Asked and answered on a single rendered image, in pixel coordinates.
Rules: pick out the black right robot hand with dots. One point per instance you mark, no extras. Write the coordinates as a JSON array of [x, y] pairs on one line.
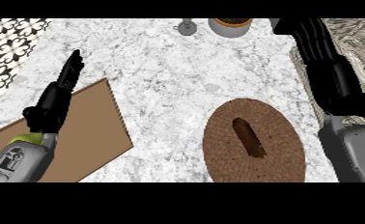
[[334, 83]]

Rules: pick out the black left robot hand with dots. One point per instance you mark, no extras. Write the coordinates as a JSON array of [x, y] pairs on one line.
[[49, 108]]

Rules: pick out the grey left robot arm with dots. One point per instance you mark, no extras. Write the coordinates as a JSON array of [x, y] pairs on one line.
[[25, 160]]

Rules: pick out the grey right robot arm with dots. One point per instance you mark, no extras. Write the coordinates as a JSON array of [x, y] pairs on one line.
[[346, 150]]

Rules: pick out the beige wicker basket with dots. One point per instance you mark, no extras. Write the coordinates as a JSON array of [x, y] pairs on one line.
[[350, 38]]

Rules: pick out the round brown woven placemat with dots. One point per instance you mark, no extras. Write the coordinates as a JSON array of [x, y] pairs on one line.
[[279, 144]]

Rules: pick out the tan wooden cutting board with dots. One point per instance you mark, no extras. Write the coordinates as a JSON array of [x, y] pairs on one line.
[[90, 128]]

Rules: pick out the grey pot with orange rim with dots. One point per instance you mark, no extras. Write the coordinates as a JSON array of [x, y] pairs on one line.
[[229, 30]]

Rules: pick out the small grey candlestick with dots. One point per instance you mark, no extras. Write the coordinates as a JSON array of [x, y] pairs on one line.
[[186, 28]]

